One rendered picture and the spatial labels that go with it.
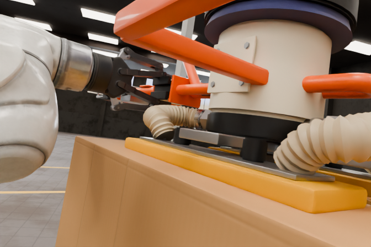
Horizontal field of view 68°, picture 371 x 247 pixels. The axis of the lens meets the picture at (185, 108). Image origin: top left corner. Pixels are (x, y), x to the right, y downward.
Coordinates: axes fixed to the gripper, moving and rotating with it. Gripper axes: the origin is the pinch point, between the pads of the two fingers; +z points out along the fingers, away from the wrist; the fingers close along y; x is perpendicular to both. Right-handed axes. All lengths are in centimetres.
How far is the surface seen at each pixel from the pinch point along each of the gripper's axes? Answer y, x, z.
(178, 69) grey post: -74, -246, 177
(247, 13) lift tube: -7.6, 29.0, -10.4
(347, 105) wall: -180, -380, 1086
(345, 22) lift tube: -8.0, 37.3, -0.8
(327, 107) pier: -174, -456, 1093
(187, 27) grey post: -134, -242, 179
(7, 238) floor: 120, -221, 8
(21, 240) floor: 120, -214, 18
